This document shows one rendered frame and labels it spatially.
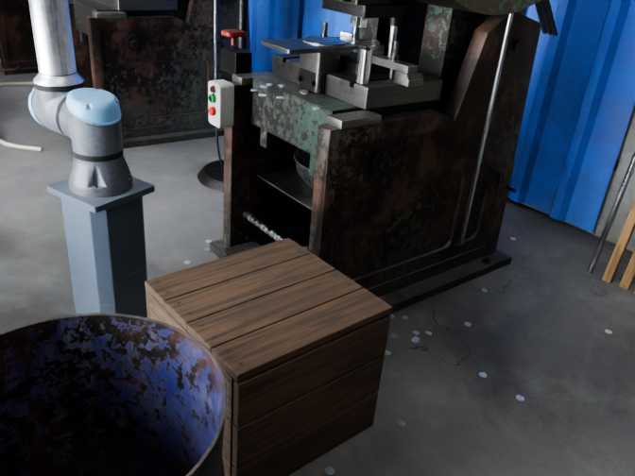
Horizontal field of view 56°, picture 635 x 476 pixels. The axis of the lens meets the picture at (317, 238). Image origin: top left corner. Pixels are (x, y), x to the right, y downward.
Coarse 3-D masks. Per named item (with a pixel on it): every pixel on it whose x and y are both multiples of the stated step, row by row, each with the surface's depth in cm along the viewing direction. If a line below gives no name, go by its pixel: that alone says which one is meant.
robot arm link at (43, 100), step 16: (32, 0) 134; (48, 0) 134; (64, 0) 137; (32, 16) 136; (48, 16) 135; (64, 16) 138; (48, 32) 137; (64, 32) 139; (48, 48) 139; (64, 48) 140; (48, 64) 140; (64, 64) 142; (48, 80) 141; (64, 80) 142; (80, 80) 146; (32, 96) 147; (48, 96) 142; (64, 96) 142; (32, 112) 148; (48, 112) 143; (48, 128) 150
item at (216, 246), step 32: (224, 128) 192; (256, 128) 196; (224, 160) 197; (256, 160) 200; (288, 160) 208; (224, 192) 202; (256, 192) 205; (224, 224) 208; (288, 224) 222; (224, 256) 209
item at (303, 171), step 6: (300, 150) 201; (294, 156) 192; (300, 156) 201; (306, 156) 204; (300, 162) 201; (306, 162) 204; (300, 168) 188; (306, 168) 184; (300, 174) 190; (306, 174) 186; (306, 180) 188; (312, 180) 186; (312, 186) 189
